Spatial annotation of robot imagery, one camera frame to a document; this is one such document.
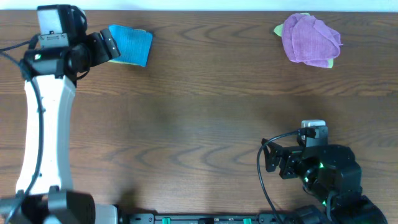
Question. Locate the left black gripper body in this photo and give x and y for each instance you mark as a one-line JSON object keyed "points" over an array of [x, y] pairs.
{"points": [[96, 46]]}

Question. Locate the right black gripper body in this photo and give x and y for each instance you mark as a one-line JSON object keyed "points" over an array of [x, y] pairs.
{"points": [[292, 164]]}

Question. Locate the blue cloth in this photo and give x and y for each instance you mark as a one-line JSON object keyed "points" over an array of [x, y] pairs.
{"points": [[133, 45]]}

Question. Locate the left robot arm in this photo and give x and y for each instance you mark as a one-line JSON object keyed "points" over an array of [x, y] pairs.
{"points": [[51, 67]]}

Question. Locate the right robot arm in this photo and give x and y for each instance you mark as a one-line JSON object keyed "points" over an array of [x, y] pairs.
{"points": [[330, 173]]}

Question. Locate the folded green cloth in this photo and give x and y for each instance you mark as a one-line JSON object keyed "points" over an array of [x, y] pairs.
{"points": [[124, 62]]}

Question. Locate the purple cloth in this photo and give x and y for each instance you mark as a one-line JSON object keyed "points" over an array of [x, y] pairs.
{"points": [[309, 40]]}

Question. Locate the green cloth under pile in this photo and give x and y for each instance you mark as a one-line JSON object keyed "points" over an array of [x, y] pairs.
{"points": [[278, 30]]}

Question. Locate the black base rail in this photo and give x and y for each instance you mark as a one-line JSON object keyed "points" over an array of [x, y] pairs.
{"points": [[150, 218]]}

